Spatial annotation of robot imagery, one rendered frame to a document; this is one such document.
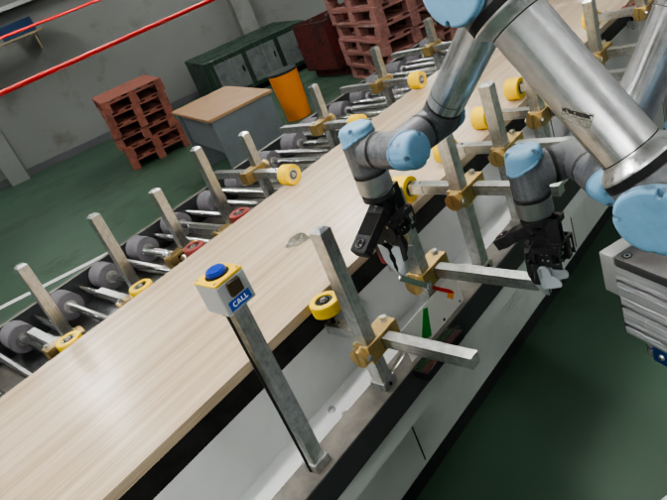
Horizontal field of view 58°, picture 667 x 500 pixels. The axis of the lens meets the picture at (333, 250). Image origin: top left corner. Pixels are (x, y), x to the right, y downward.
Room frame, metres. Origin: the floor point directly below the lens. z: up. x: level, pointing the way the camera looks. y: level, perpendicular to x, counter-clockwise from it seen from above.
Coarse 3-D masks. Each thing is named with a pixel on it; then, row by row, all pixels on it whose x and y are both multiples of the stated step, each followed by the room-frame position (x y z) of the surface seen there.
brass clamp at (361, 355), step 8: (376, 320) 1.24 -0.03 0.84; (392, 320) 1.21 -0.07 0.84; (376, 328) 1.20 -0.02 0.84; (384, 328) 1.19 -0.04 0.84; (392, 328) 1.20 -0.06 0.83; (376, 336) 1.17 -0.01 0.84; (352, 344) 1.18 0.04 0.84; (360, 344) 1.17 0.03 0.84; (368, 344) 1.16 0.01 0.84; (376, 344) 1.16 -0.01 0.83; (352, 352) 1.16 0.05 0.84; (360, 352) 1.15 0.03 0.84; (368, 352) 1.15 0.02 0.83; (376, 352) 1.16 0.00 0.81; (384, 352) 1.17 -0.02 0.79; (352, 360) 1.17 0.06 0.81; (360, 360) 1.14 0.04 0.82; (368, 360) 1.13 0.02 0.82; (376, 360) 1.15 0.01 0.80
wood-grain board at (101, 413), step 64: (576, 0) 3.23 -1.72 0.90; (384, 128) 2.45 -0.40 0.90; (320, 192) 2.04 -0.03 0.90; (192, 256) 1.95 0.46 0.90; (256, 256) 1.74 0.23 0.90; (128, 320) 1.67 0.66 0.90; (192, 320) 1.50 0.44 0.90; (256, 320) 1.36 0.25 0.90; (64, 384) 1.45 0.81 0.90; (128, 384) 1.32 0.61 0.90; (192, 384) 1.20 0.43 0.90; (0, 448) 1.27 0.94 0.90; (64, 448) 1.16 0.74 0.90; (128, 448) 1.07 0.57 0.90
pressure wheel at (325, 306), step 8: (320, 296) 1.34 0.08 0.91; (328, 296) 1.33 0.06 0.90; (312, 304) 1.32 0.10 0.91; (320, 304) 1.31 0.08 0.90; (328, 304) 1.29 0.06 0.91; (336, 304) 1.29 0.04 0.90; (312, 312) 1.31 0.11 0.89; (320, 312) 1.29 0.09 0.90; (328, 312) 1.28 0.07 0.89; (336, 312) 1.29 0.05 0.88
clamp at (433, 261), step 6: (444, 252) 1.37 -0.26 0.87; (426, 258) 1.37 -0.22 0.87; (432, 258) 1.36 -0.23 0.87; (438, 258) 1.35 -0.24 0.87; (444, 258) 1.36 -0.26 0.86; (432, 264) 1.34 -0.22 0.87; (426, 270) 1.32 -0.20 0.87; (432, 270) 1.33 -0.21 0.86; (408, 276) 1.34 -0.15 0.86; (414, 276) 1.32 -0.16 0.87; (420, 276) 1.31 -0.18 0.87; (426, 276) 1.31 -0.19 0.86; (432, 276) 1.32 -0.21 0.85; (432, 282) 1.32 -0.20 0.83; (408, 288) 1.32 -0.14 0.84; (414, 288) 1.30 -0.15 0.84; (420, 288) 1.29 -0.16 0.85; (414, 294) 1.31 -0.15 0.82; (420, 294) 1.30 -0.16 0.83
